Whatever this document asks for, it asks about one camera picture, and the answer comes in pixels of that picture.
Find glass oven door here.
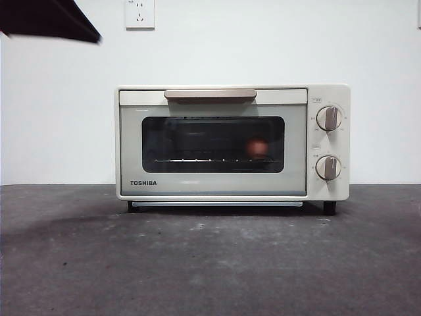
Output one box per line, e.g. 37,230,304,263
118,88,309,198

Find brown egg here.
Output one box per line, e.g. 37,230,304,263
245,136,270,159

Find cream toaster oven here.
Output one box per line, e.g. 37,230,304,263
116,83,351,216

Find large cream oven knob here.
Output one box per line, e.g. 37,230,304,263
315,105,343,132

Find small cream oven knob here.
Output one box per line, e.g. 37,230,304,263
315,155,343,182

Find white wall socket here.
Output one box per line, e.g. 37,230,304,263
125,0,156,31

